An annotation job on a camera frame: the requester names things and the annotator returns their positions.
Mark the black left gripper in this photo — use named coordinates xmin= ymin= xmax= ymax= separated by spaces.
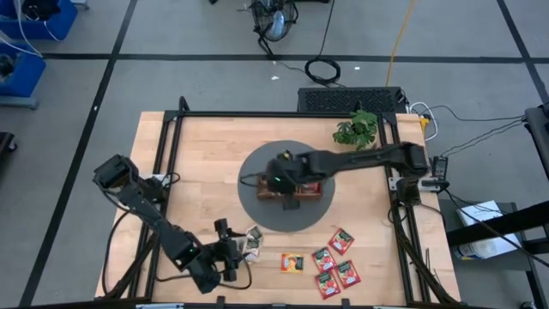
xmin=204 ymin=217 xmax=252 ymax=283

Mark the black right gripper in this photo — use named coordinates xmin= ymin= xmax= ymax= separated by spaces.
xmin=264 ymin=148 xmax=311 ymax=212

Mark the brown tea packet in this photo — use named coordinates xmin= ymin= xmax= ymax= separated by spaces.
xmin=244 ymin=225 xmax=264 ymax=244
xmin=242 ymin=238 xmax=263 ymax=264

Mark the wooden three-compartment tray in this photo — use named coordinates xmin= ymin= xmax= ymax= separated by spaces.
xmin=256 ymin=173 xmax=324 ymax=202

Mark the orange tea packet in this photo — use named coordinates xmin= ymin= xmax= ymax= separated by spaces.
xmin=280 ymin=252 xmax=305 ymax=275

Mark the round grey woven mat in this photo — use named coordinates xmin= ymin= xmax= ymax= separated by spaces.
xmin=237 ymin=139 xmax=337 ymax=233

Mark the green potted plant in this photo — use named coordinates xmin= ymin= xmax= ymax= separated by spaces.
xmin=332 ymin=109 xmax=379 ymax=151

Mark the black perforated computer case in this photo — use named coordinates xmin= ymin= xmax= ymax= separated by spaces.
xmin=297 ymin=87 xmax=407 ymax=114

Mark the black power adapter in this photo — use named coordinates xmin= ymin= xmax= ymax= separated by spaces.
xmin=431 ymin=155 xmax=449 ymax=180

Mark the black floor fan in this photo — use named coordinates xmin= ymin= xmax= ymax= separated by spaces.
xmin=237 ymin=0 xmax=300 ymax=59

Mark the white printed box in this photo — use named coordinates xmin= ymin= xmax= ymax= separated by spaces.
xmin=455 ymin=199 xmax=523 ymax=262

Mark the black metal beam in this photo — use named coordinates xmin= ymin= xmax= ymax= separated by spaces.
xmin=445 ymin=199 xmax=549 ymax=248

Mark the grey side table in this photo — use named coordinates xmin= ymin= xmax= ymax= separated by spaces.
xmin=437 ymin=197 xmax=541 ymax=272

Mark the black caster base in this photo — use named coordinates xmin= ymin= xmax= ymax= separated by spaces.
xmin=0 ymin=131 xmax=18 ymax=156

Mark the blue plastic bin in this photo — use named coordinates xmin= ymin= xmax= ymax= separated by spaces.
xmin=0 ymin=41 xmax=47 ymax=99
xmin=0 ymin=0 xmax=80 ymax=42

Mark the black aluminium table frame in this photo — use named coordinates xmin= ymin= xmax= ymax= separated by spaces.
xmin=96 ymin=96 xmax=462 ymax=308

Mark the coiled black cable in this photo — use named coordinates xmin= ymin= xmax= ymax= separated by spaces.
xmin=303 ymin=0 xmax=343 ymax=87

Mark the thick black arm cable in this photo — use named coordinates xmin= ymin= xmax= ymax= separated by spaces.
xmin=100 ymin=208 xmax=149 ymax=297

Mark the white looped cable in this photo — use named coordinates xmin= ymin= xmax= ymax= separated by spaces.
xmin=407 ymin=100 xmax=440 ymax=142

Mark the yellow floor cable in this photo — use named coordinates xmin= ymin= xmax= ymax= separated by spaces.
xmin=384 ymin=0 xmax=417 ymax=87

